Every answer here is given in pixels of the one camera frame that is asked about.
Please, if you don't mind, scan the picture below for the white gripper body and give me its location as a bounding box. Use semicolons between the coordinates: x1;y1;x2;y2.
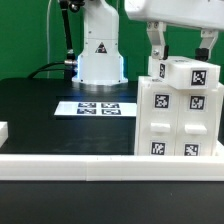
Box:
124;0;224;31

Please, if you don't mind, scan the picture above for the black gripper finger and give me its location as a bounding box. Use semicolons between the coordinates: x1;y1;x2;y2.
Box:
147;21;169;60
195;29;219;61

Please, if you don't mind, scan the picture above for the white cabinet top block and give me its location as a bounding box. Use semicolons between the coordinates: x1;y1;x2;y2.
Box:
148;56;220;90

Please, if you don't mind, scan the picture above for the white cabinet body box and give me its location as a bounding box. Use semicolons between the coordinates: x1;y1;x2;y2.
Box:
134;77;224;156

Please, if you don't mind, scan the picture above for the white cabinet door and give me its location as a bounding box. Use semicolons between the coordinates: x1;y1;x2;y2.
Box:
175;84;224;156
134;77;179;156

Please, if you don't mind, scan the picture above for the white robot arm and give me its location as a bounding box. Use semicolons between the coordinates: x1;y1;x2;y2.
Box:
74;0;224;85

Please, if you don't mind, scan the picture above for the white marker sheet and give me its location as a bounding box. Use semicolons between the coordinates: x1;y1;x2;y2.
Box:
54;101;137;117

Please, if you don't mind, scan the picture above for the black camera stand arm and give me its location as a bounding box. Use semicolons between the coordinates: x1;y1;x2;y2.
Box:
58;0;85;66

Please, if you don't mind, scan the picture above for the white thin cable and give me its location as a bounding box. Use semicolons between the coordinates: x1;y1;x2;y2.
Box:
46;0;54;79

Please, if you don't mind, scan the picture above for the black cable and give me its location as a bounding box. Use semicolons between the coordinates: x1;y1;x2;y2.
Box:
27;61;74;80

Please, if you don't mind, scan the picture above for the white U-shaped fence frame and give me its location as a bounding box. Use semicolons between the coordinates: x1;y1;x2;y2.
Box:
0;121;224;182

